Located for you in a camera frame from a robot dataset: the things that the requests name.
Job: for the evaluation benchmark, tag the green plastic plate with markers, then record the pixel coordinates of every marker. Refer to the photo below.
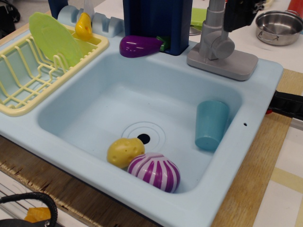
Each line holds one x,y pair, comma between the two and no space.
53,38

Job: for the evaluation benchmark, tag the grey faucet lever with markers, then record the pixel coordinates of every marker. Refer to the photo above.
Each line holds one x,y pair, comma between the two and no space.
224,35

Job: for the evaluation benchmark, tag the black object top left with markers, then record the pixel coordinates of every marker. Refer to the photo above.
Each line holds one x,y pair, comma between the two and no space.
9,16

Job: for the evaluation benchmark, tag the grey toy faucet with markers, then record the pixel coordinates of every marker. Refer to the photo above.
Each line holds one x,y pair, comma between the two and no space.
218,57

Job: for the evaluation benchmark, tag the purple toy eggplant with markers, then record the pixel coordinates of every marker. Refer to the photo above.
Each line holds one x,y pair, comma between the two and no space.
134,46

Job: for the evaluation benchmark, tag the cream plastic toy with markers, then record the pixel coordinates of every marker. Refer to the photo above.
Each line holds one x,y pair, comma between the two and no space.
268,3

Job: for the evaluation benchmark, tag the purple striped toy onion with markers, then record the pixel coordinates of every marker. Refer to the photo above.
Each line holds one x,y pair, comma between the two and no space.
157,170

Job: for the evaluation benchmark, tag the yellow toy pear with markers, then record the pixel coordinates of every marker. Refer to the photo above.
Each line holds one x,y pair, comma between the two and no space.
83,27

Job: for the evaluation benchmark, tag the light blue toy sink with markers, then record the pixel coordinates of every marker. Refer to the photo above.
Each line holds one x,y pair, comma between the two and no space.
114,97

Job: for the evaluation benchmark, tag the dark blue box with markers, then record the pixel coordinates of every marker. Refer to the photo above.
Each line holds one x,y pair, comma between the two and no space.
152,18

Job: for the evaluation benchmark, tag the yellow toy potato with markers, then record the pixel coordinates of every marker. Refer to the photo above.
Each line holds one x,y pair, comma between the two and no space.
121,152

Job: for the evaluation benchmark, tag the black clamp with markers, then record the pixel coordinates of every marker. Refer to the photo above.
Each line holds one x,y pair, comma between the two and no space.
286,104

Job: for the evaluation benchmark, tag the light blue utensil holder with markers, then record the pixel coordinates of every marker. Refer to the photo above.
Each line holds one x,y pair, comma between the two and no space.
101,25

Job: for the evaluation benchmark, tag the red container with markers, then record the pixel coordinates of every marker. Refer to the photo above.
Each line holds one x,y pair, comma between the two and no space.
296,5

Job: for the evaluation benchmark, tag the steel pot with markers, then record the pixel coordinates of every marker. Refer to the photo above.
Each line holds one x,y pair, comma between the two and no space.
279,28

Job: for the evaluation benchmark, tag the yellow dish rack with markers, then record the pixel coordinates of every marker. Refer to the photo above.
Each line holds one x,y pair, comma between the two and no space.
28,77

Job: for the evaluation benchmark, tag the orange tape piece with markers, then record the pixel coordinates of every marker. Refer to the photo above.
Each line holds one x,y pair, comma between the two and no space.
37,214

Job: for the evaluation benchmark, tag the teal plastic cup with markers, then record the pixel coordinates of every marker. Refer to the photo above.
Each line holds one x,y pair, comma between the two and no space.
211,120

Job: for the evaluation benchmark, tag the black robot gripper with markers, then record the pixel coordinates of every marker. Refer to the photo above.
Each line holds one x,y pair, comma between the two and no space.
240,13

